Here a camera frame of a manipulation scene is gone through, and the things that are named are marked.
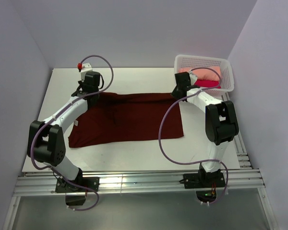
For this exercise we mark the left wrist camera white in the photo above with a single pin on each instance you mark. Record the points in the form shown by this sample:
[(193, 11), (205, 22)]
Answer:
[(83, 69)]

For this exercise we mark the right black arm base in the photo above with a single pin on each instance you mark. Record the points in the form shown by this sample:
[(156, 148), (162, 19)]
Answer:
[(205, 184)]

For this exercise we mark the aluminium rail frame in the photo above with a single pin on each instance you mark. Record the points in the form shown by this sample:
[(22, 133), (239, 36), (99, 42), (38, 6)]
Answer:
[(139, 188)]

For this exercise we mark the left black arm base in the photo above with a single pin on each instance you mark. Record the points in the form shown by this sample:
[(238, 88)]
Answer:
[(76, 194)]

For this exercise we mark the dark red t-shirt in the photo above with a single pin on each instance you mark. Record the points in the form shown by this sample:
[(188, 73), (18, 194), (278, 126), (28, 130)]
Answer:
[(127, 117)]

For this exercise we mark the rolled pink t-shirt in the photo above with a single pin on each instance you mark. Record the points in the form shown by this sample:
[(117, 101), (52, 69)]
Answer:
[(207, 84)]

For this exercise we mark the rolled peach t-shirt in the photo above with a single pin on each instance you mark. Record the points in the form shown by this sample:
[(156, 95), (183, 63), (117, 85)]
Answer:
[(205, 74)]

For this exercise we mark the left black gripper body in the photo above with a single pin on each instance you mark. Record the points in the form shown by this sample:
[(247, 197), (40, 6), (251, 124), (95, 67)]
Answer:
[(81, 83)]

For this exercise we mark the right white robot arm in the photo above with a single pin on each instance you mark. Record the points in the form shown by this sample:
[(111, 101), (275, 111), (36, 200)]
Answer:
[(221, 125)]

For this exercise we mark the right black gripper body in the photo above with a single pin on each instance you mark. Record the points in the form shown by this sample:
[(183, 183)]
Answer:
[(175, 93)]

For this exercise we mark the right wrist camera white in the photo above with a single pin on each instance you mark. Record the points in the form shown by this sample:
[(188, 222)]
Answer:
[(193, 78)]

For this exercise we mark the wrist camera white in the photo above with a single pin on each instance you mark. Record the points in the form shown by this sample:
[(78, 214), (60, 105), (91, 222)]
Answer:
[(193, 78), (83, 69)]

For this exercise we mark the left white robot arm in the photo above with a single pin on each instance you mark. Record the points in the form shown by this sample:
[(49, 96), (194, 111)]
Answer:
[(46, 145)]

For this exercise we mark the white plastic basket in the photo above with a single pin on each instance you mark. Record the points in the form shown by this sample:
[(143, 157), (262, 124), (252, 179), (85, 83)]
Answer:
[(227, 80)]

